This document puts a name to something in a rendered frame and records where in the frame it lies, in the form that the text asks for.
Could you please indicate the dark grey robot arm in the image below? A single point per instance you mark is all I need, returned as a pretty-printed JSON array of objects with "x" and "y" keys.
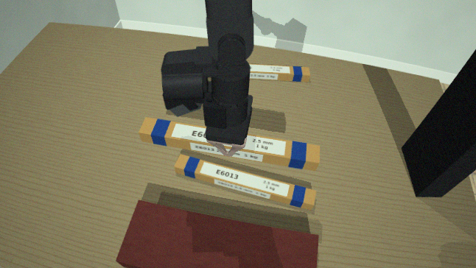
[{"x": 185, "y": 73}]

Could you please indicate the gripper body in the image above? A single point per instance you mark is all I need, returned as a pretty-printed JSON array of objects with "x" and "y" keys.
[{"x": 237, "y": 123}]

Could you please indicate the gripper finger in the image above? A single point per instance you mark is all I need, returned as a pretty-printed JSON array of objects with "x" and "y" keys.
[{"x": 221, "y": 148}]

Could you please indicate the tan cardboard pack with blue bands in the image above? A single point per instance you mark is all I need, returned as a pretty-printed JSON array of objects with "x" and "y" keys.
[{"x": 245, "y": 182}]

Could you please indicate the tan pack of welding electrodes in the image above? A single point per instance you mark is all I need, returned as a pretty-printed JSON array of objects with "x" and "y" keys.
[
  {"x": 258, "y": 148},
  {"x": 284, "y": 73}
]

